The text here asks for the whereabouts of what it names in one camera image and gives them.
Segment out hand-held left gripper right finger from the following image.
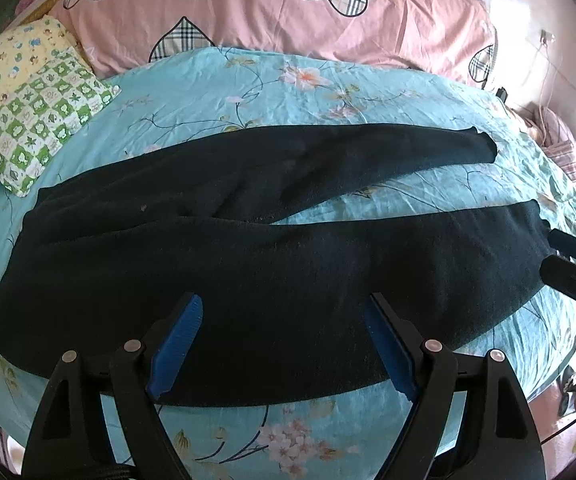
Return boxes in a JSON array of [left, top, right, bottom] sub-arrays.
[[363, 292, 547, 480]]

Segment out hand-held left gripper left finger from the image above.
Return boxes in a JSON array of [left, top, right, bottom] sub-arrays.
[[24, 292, 205, 480]]

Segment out black pants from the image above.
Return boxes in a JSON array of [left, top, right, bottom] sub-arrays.
[[0, 122, 554, 408]]

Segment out pink striped cloth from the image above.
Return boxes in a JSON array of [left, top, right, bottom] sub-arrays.
[[518, 104, 576, 184]]

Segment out blue floral bed sheet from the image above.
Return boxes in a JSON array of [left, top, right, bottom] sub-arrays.
[[0, 45, 576, 480]]

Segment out green checked pillow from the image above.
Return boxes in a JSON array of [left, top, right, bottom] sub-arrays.
[[0, 46, 122, 198]]

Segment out pink heart-patterned pillow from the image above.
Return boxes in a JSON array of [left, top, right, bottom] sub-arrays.
[[48, 0, 499, 92]]

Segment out white wall cable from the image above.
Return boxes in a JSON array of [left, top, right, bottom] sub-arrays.
[[537, 29, 559, 128]]

